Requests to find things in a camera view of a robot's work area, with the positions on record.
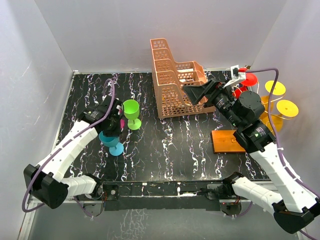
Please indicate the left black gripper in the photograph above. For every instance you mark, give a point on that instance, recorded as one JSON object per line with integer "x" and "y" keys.
{"x": 117, "y": 131}

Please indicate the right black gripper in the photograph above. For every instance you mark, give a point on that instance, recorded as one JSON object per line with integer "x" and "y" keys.
{"x": 195, "y": 93}

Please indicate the magenta plastic wine glass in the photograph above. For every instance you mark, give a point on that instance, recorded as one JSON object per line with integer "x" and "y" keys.
{"x": 122, "y": 121}

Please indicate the blue plastic wine glass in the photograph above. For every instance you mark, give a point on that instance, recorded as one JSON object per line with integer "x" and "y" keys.
{"x": 113, "y": 144}

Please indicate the green plastic wine glass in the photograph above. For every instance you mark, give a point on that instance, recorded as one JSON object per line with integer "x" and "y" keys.
{"x": 131, "y": 110}

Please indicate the red plastic wine glass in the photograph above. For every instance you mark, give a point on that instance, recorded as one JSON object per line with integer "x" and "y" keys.
{"x": 251, "y": 80}

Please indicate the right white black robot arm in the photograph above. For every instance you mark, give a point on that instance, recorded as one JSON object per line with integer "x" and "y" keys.
{"x": 293, "y": 206}

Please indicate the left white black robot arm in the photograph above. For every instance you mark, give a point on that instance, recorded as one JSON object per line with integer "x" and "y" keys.
{"x": 46, "y": 180}

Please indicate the yellow plastic wine glass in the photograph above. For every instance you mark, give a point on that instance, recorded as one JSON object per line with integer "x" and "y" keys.
{"x": 286, "y": 110}

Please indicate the peach plastic file organizer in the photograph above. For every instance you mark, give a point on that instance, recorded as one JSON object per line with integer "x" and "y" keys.
{"x": 169, "y": 77}

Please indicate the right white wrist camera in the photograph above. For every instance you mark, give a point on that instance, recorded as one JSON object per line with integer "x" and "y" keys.
{"x": 238, "y": 75}

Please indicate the gold wire wooden glass rack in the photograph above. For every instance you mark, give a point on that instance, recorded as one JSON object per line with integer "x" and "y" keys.
{"x": 224, "y": 141}

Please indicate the black front mounting rail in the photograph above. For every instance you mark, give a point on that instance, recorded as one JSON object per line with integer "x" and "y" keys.
{"x": 160, "y": 195}

